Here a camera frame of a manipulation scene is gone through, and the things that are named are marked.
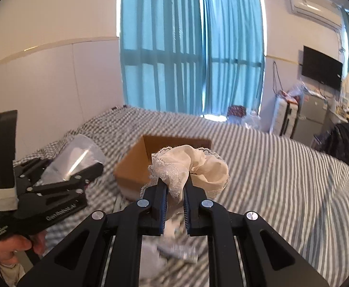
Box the clear plastic bag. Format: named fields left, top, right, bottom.
left=41, top=134, right=106, bottom=184

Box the cream lace cloth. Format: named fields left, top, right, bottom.
left=140, top=144, right=230, bottom=208

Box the person's left hand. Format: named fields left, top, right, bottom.
left=0, top=230, right=47, bottom=266

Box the brown cardboard box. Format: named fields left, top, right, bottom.
left=113, top=135, right=212, bottom=201

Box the grey checked bed cover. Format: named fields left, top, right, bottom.
left=12, top=104, right=349, bottom=287

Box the black backpack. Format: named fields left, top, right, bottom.
left=323, top=122, right=349, bottom=165

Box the white suitcase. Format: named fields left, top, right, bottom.
left=270, top=96, right=298, bottom=138

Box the red patterned bag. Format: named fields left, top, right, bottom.
left=227, top=105, right=246, bottom=118

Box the grey mini fridge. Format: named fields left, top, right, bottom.
left=292, top=93, right=327, bottom=146

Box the left blue curtain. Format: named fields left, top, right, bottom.
left=120, top=0, right=204, bottom=115

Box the right blue curtain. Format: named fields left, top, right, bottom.
left=203, top=0, right=264, bottom=115

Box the white air conditioner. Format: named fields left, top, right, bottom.
left=290, top=0, right=342, bottom=31

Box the black wall television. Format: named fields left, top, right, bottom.
left=301, top=46, right=343, bottom=91

